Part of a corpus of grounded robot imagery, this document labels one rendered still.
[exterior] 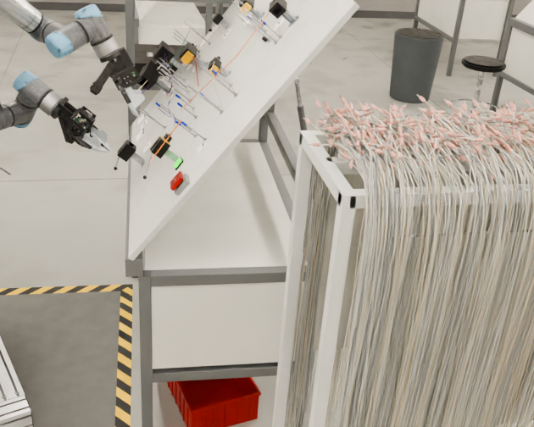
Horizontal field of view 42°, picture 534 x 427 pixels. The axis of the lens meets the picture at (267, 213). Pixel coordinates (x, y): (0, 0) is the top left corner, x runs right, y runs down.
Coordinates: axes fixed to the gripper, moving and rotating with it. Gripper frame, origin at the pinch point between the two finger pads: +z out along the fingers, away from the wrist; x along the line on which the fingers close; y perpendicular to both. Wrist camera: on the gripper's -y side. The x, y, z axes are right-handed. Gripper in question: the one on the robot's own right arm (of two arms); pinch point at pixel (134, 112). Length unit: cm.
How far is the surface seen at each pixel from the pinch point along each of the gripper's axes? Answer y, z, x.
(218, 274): -1, 53, -27
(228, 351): -11, 83, -23
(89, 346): -69, 97, 55
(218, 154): 16.3, 15.5, -31.0
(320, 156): 32, 7, -89
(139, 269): -22, 39, -25
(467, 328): 44, 54, -106
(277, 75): 43, 3, -29
